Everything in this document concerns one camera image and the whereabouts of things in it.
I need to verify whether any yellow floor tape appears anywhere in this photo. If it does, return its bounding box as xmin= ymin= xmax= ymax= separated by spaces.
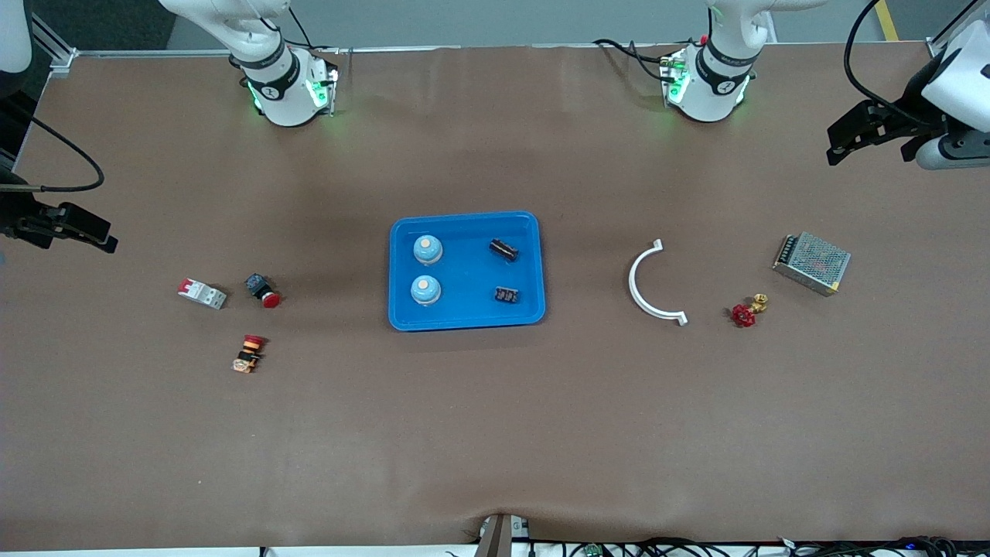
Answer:
xmin=872 ymin=0 xmax=902 ymax=42

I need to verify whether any white red circuit breaker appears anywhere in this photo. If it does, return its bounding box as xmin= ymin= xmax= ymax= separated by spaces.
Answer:
xmin=177 ymin=278 xmax=228 ymax=310

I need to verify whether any metal mesh power supply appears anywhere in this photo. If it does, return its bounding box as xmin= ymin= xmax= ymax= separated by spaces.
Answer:
xmin=772 ymin=231 xmax=852 ymax=297

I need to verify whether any red button blue black base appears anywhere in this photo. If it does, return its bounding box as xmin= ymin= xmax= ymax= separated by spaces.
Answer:
xmin=244 ymin=273 xmax=282 ymax=309

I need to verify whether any red orange push button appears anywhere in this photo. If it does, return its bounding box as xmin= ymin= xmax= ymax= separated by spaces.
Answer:
xmin=231 ymin=334 xmax=268 ymax=374

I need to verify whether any brass valve red handwheel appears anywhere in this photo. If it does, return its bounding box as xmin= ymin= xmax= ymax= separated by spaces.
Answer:
xmin=731 ymin=292 xmax=770 ymax=329

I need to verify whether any blue plastic tray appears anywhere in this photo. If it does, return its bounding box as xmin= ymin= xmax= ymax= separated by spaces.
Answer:
xmin=387 ymin=210 xmax=547 ymax=332

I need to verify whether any brown table mat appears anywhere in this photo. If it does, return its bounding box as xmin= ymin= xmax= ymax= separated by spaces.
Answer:
xmin=0 ymin=43 xmax=990 ymax=552

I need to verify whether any grey metal table clamp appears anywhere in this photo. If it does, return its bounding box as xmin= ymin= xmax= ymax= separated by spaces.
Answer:
xmin=473 ymin=514 xmax=531 ymax=557

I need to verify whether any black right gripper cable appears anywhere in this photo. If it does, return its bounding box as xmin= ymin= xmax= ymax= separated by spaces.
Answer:
xmin=0 ymin=101 xmax=106 ymax=193

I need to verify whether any black left arm base cable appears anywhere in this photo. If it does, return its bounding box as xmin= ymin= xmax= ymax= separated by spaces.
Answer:
xmin=592 ymin=37 xmax=681 ymax=82

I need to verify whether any black arm base cable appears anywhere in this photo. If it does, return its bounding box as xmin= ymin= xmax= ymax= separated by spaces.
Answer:
xmin=592 ymin=37 xmax=681 ymax=82
xmin=282 ymin=4 xmax=341 ymax=53

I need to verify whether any white curved plastic bracket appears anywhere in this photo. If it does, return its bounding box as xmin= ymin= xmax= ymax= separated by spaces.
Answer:
xmin=628 ymin=239 xmax=689 ymax=326

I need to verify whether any black right arm base cable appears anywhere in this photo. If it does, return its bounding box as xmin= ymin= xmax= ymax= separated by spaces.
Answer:
xmin=282 ymin=4 xmax=341 ymax=53

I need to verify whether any black cable bundle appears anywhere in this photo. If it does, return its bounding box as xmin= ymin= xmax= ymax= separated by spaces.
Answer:
xmin=534 ymin=536 xmax=990 ymax=557

